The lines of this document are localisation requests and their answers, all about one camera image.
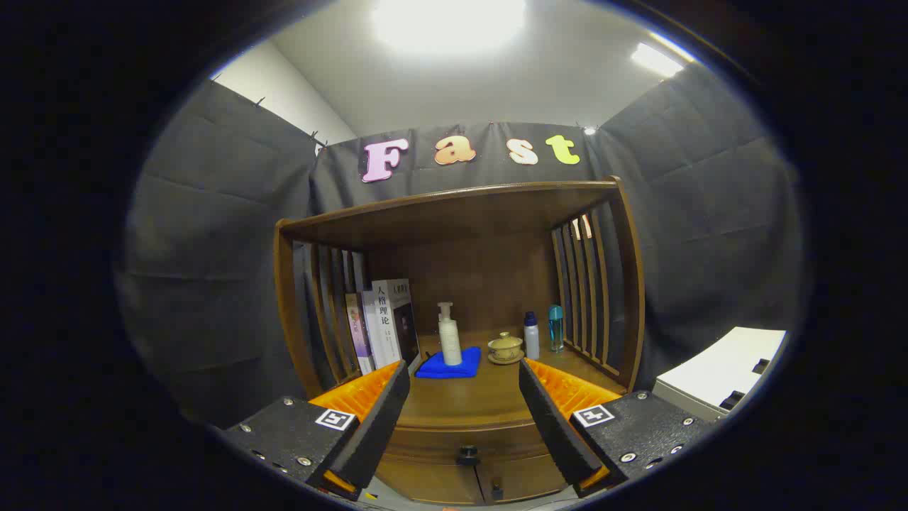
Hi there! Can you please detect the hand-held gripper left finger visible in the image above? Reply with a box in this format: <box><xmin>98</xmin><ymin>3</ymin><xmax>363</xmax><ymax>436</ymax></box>
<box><xmin>223</xmin><ymin>360</ymin><xmax>411</xmax><ymax>502</ymax></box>

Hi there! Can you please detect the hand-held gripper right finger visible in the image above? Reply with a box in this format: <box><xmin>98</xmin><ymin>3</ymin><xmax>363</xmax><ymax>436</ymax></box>
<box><xmin>519</xmin><ymin>358</ymin><xmax>712</xmax><ymax>498</ymax></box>

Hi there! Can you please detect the wooden drawer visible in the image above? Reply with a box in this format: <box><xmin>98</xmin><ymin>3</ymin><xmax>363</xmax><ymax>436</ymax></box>
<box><xmin>387</xmin><ymin>424</ymin><xmax>553</xmax><ymax>466</ymax></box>

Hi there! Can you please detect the wooden countertop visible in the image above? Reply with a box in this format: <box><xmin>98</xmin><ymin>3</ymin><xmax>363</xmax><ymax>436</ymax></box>
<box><xmin>333</xmin><ymin>328</ymin><xmax>629</xmax><ymax>432</ymax></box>

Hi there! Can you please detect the grey metal filing cabinet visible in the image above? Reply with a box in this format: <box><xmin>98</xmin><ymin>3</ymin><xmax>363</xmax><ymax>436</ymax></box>
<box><xmin>651</xmin><ymin>326</ymin><xmax>788</xmax><ymax>423</ymax></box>

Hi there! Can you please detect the wooden cabinet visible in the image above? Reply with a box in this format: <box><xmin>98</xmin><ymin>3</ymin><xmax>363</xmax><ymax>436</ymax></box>
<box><xmin>274</xmin><ymin>176</ymin><xmax>646</xmax><ymax>506</ymax></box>

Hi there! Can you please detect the thin white book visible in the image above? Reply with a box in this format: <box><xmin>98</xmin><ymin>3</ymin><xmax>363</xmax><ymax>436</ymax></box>
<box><xmin>360</xmin><ymin>290</ymin><xmax>384</xmax><ymax>371</ymax></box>

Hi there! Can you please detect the purple book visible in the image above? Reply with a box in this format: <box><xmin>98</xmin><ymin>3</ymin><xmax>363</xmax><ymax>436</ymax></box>
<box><xmin>345</xmin><ymin>293</ymin><xmax>373</xmax><ymax>375</ymax></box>

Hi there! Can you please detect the beige lidded tea cup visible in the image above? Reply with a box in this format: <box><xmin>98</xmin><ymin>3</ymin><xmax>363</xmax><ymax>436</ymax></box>
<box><xmin>489</xmin><ymin>331</ymin><xmax>524</xmax><ymax>359</ymax></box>

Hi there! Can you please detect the blue folded cloth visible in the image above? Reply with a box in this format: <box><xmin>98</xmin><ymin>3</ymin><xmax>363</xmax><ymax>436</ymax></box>
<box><xmin>415</xmin><ymin>346</ymin><xmax>482</xmax><ymax>379</ymax></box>

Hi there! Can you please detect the thick white and black book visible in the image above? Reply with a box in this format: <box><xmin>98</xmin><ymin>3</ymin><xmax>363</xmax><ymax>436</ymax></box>
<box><xmin>372</xmin><ymin>279</ymin><xmax>421</xmax><ymax>370</ymax></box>

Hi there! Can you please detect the white pump bottle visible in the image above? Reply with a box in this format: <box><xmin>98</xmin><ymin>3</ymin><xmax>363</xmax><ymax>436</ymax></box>
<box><xmin>437</xmin><ymin>302</ymin><xmax>463</xmax><ymax>367</ymax></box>

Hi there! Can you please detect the small ceiling light panel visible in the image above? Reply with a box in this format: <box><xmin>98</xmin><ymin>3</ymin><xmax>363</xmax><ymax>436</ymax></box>
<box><xmin>630</xmin><ymin>41</ymin><xmax>685</xmax><ymax>79</ymax></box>

